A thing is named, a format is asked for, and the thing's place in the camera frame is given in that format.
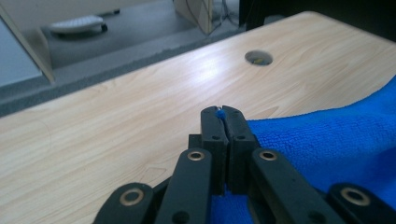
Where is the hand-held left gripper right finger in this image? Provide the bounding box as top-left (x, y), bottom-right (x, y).
top-left (222, 105), bottom-right (261, 195)

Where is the blue towel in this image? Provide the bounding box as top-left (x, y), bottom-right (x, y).
top-left (209, 74), bottom-right (396, 224)

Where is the white panel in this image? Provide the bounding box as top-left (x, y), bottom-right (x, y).
top-left (0, 21), bottom-right (43, 88)

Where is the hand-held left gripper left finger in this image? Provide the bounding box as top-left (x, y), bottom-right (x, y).
top-left (188, 105), bottom-right (230, 197)

